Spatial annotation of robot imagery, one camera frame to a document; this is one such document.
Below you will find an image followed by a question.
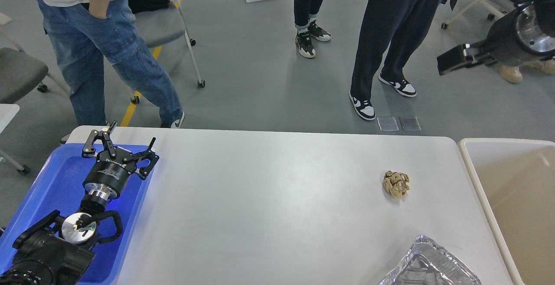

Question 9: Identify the grey chair with black jacket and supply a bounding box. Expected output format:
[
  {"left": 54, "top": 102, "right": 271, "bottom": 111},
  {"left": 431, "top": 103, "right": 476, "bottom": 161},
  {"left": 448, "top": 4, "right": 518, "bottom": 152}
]
[{"left": 135, "top": 0, "right": 206, "bottom": 88}]

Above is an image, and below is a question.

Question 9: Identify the person in black trousers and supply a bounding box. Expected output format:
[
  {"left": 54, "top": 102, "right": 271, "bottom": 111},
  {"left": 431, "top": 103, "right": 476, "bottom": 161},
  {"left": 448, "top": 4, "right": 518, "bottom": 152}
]
[{"left": 349, "top": 0, "right": 442, "bottom": 121}]

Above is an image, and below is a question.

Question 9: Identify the aluminium foil tray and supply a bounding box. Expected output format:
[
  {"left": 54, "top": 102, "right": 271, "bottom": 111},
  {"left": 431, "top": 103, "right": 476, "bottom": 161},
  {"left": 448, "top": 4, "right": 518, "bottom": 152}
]
[{"left": 379, "top": 235, "right": 482, "bottom": 285}]

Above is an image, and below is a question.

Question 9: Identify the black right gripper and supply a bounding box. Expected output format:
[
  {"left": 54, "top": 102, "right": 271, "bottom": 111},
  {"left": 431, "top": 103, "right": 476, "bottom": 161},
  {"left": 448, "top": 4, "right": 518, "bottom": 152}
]
[{"left": 437, "top": 2, "right": 554, "bottom": 75}]

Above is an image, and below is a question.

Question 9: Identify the white side table corner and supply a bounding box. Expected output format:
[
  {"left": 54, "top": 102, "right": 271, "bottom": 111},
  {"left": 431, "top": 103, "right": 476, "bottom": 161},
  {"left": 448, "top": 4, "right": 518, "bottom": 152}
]
[{"left": 0, "top": 104, "right": 31, "bottom": 175}]

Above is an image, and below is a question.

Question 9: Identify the crumpled brown paper ball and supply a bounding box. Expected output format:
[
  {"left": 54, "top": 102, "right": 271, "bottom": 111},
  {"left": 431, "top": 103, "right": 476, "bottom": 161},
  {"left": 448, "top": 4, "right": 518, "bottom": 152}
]
[{"left": 383, "top": 170, "right": 410, "bottom": 199}]

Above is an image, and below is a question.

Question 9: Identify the person with dark sneakers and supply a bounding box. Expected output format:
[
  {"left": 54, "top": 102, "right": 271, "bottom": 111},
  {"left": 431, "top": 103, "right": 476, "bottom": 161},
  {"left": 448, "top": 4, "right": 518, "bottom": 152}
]
[{"left": 294, "top": 0, "right": 332, "bottom": 59}]

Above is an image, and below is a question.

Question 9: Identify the blue plastic tray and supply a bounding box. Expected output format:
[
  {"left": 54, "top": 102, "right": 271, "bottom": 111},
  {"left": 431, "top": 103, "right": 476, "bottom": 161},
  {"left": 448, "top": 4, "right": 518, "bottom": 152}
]
[{"left": 0, "top": 143, "right": 151, "bottom": 285}]

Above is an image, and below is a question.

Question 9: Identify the person in blue jeans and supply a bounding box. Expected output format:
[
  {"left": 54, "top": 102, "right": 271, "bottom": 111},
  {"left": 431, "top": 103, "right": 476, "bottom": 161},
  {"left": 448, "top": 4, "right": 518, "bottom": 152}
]
[{"left": 36, "top": 0, "right": 186, "bottom": 128}]

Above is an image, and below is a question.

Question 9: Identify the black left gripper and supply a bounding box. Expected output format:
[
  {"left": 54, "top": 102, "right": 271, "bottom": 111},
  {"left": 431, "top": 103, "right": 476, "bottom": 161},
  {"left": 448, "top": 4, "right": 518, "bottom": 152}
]
[{"left": 82, "top": 121, "right": 160, "bottom": 200}]

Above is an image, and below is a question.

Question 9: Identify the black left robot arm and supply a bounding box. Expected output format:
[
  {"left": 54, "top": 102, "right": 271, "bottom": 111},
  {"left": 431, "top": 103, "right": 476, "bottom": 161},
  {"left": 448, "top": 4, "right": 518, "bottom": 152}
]
[{"left": 1, "top": 124, "right": 159, "bottom": 285}]

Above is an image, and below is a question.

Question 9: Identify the grey chair at left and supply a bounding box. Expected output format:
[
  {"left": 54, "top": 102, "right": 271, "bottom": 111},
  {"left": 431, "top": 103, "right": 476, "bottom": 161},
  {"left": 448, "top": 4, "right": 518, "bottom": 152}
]
[{"left": 0, "top": 31, "right": 70, "bottom": 104}]

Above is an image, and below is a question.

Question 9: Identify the beige plastic bin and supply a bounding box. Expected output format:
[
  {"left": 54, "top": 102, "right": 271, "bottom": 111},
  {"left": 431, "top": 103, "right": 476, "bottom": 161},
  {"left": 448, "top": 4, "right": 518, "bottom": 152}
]
[{"left": 459, "top": 138, "right": 555, "bottom": 285}]

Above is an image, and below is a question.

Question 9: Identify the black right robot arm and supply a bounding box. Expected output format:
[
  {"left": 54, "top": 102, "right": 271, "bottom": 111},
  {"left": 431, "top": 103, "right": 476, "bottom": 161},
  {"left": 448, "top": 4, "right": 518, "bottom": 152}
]
[{"left": 437, "top": 0, "right": 555, "bottom": 75}]

